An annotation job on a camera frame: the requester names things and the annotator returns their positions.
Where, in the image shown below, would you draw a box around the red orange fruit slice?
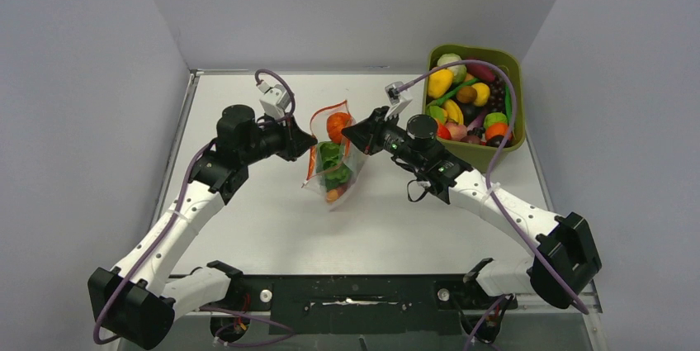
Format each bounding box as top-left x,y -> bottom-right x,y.
325,187 -> 346,204

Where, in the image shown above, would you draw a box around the yellow bell pepper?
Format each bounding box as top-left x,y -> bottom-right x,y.
426,69 -> 454,99

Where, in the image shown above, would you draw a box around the olive green plastic bin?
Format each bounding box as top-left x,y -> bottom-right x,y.
423,45 -> 525,173

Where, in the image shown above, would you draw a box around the purple sweet potato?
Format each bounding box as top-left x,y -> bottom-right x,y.
466,64 -> 496,83

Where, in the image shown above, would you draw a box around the long green bean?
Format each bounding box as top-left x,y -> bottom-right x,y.
426,78 -> 480,107

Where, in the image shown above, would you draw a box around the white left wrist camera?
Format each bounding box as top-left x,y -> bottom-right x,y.
258,82 -> 291,120

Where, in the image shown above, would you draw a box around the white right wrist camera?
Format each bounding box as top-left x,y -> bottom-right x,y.
385,82 -> 413,121

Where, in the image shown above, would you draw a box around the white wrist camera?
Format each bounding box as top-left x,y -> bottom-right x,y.
385,82 -> 413,121
258,82 -> 291,120

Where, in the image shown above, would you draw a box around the clear orange zip top bag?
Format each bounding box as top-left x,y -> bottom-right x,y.
302,100 -> 366,211

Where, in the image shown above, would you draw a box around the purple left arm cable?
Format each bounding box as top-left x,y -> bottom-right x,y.
92,69 -> 297,345

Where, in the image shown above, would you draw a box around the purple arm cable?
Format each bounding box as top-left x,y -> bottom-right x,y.
92,69 -> 297,345
393,59 -> 590,315

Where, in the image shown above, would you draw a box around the dark purple grapes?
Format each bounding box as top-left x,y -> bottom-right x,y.
486,79 -> 507,113

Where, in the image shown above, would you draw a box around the dark round plum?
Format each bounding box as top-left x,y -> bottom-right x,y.
485,135 -> 504,148

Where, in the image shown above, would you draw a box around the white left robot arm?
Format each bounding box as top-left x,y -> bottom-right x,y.
87,104 -> 317,350

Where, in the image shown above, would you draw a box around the pink peach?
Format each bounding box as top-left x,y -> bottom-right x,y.
445,121 -> 468,141

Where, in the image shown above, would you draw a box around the black mounting base plate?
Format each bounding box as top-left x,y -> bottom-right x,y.
210,274 -> 513,339

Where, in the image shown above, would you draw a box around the pale green cabbage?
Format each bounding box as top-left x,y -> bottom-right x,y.
436,53 -> 467,84

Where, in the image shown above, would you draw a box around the yellow lemon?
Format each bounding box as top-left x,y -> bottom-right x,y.
472,83 -> 490,107

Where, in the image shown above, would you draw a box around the orange tangerine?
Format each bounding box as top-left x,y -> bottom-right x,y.
326,112 -> 352,145

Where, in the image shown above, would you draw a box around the light green round fruit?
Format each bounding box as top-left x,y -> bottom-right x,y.
483,111 -> 508,129

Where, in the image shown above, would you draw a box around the brown kiwi fruit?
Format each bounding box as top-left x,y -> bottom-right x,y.
455,85 -> 478,104

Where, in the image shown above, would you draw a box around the orange round fruit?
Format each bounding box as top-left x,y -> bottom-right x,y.
485,124 -> 508,140

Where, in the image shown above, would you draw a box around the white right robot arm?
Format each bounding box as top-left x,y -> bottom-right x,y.
342,107 -> 602,314

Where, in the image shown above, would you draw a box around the yellow banana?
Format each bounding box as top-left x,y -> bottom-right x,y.
442,99 -> 464,125

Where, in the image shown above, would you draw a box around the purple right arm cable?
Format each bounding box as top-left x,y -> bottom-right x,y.
393,59 -> 590,315

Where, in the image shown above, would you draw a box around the green white lettuce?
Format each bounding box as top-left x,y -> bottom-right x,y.
316,141 -> 352,191

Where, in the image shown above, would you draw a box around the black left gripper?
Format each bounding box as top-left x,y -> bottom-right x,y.
241,109 -> 318,165

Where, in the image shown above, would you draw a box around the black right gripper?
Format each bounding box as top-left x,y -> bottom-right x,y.
343,107 -> 424,170

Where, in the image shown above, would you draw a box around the green chili pepper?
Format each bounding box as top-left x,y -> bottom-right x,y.
504,87 -> 513,125

